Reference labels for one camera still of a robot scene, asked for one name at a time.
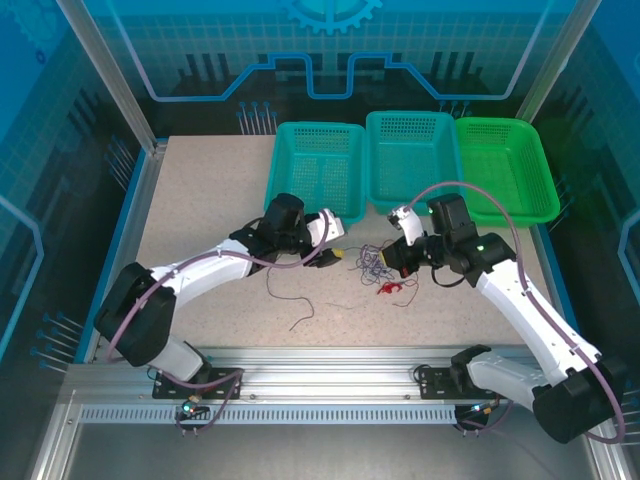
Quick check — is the grey metal shelf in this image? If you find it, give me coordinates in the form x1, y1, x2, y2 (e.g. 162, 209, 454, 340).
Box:
30, 402, 629, 480

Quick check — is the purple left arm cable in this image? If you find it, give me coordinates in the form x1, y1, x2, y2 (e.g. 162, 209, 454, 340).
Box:
106, 209, 335, 437

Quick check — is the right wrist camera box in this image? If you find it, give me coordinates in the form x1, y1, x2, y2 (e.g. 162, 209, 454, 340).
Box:
388, 204, 427, 247

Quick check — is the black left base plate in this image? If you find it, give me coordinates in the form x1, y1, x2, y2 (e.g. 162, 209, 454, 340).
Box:
152, 367, 245, 400

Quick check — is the thin black cable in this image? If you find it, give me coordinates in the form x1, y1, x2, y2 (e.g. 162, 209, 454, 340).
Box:
264, 242, 401, 332

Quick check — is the aluminium mounting rail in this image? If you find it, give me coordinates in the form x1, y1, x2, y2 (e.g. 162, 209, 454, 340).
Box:
67, 347, 599, 406

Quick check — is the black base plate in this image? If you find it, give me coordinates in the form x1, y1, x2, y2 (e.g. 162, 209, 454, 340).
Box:
152, 367, 245, 400
414, 364, 510, 400

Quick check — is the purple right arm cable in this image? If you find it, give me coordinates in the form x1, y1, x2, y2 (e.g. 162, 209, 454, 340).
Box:
407, 180, 626, 444

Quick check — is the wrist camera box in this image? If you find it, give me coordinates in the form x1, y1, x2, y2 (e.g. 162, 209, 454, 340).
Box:
388, 204, 427, 247
305, 208, 348, 247

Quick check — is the slotted grey cable duct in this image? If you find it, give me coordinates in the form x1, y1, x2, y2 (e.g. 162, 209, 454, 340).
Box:
79, 405, 459, 425

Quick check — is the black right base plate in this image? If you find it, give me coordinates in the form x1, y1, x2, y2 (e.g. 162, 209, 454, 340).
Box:
414, 364, 510, 400

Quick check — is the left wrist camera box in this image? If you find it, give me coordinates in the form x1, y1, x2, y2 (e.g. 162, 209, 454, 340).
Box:
305, 208, 348, 247

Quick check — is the green plastic basket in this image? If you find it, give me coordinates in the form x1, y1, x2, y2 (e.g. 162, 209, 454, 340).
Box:
453, 116, 561, 230

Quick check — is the aluminium frame post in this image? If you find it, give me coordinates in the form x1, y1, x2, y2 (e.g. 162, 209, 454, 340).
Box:
514, 0, 604, 124
57, 0, 169, 154

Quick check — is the thin white cable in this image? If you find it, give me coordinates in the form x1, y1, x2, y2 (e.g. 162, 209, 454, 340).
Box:
324, 298, 372, 312

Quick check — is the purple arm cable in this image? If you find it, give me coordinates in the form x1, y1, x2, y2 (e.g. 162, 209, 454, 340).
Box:
106, 209, 335, 437
407, 180, 626, 444

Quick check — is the teal plastic basket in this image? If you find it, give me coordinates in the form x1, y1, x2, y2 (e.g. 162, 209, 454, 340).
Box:
263, 121, 368, 232
364, 110, 469, 217

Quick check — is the aluminium side beam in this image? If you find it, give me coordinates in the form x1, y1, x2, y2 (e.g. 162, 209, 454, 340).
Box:
82, 139, 169, 364
529, 224, 591, 364

